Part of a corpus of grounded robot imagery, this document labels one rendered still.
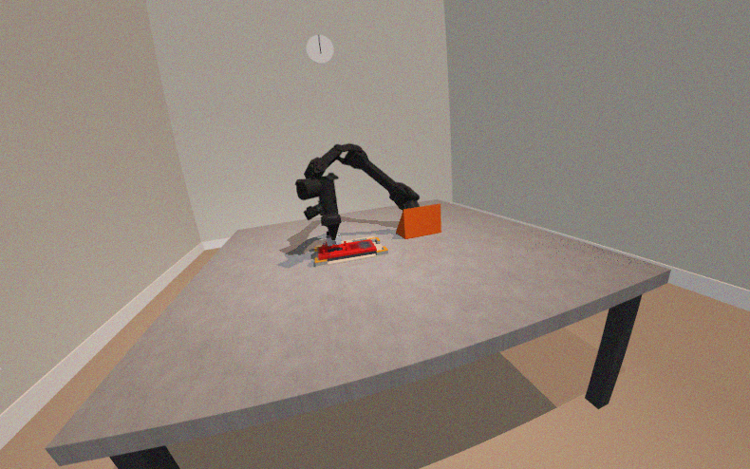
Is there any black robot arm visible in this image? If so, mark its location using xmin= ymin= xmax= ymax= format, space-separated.
xmin=295 ymin=144 xmax=420 ymax=220

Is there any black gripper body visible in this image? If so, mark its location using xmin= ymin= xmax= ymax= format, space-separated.
xmin=319 ymin=194 xmax=342 ymax=226

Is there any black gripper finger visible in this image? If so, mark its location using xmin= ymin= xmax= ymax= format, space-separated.
xmin=326 ymin=224 xmax=340 ymax=240

